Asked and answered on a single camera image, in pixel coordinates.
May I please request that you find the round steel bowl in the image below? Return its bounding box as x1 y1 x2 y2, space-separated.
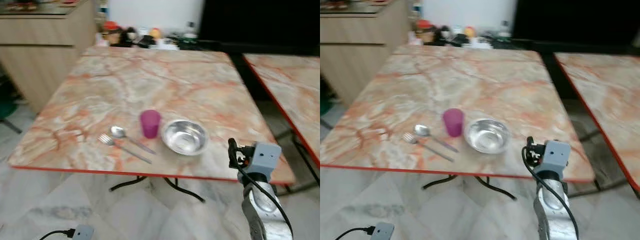
161 119 210 156
464 118 512 154

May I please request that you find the purple plastic cup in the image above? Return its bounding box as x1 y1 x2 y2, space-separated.
443 108 465 138
140 109 162 139

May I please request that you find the marble table with red rim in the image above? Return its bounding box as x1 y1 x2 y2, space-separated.
554 51 640 193
320 45 597 202
7 46 297 204
243 53 321 187

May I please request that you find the green chair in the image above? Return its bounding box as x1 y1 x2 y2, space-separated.
0 77 24 135
320 92 334 130

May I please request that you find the steel spoon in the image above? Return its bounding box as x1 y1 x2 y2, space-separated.
110 125 157 155
414 124 459 153

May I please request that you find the steel fork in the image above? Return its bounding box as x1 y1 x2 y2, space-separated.
402 132 455 163
97 133 153 165

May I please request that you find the black television screen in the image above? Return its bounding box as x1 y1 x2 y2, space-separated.
512 0 640 43
198 0 321 47

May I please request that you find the black figurine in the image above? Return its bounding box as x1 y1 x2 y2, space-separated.
436 25 452 46
122 27 139 48

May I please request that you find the light wooden cabinet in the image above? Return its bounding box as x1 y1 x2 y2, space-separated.
320 0 412 107
0 0 99 114

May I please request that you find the red capped figurine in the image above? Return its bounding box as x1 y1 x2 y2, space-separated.
416 19 436 46
102 20 124 47

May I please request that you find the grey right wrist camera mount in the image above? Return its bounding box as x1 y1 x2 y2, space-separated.
540 140 572 174
247 142 282 176

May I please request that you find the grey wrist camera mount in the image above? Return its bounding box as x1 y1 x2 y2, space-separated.
540 140 572 174
72 224 96 240
247 142 282 176
370 222 395 240

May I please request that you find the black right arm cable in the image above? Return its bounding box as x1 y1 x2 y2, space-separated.
521 145 581 238
229 145 294 238

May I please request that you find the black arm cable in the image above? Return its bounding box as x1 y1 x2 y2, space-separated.
229 145 294 238
334 226 375 240
38 228 76 240
521 145 581 238

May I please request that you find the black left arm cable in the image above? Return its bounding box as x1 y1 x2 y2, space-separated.
38 228 76 240
334 226 375 240

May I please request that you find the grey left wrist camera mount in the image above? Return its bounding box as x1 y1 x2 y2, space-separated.
72 224 96 240
370 222 395 240

